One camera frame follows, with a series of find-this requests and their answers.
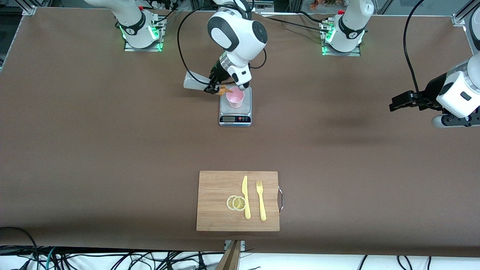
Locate yellow plastic knife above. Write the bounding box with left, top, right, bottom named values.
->
left=241, top=175, right=251, bottom=220

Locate translucent sauce bottle orange cap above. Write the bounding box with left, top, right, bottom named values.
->
left=183, top=71, right=234, bottom=95

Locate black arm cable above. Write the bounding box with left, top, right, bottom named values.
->
left=177, top=3, right=268, bottom=89
left=403, top=0, right=450, bottom=111

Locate teal floor cable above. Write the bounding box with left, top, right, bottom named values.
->
left=44, top=247, right=57, bottom=270

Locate wooden post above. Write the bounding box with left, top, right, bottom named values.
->
left=216, top=240, right=241, bottom=270

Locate brown table cover sheet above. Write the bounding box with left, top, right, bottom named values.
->
left=0, top=7, right=480, bottom=258

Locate black cable across table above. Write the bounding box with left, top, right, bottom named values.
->
left=255, top=11, right=332, bottom=34

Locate yellow plastic fork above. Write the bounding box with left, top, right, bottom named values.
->
left=256, top=180, right=267, bottom=221

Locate wooden cutting board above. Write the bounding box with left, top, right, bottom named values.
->
left=196, top=171, right=284, bottom=232

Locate pink plastic cup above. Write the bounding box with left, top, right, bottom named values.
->
left=226, top=88, right=245, bottom=109

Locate silver digital kitchen scale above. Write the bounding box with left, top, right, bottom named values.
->
left=219, top=85, right=252, bottom=127

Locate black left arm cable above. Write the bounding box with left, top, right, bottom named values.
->
left=403, top=0, right=450, bottom=111

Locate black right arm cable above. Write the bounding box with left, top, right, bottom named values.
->
left=177, top=3, right=268, bottom=89

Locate black floor cable loop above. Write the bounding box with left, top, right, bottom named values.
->
left=0, top=226, right=40, bottom=270

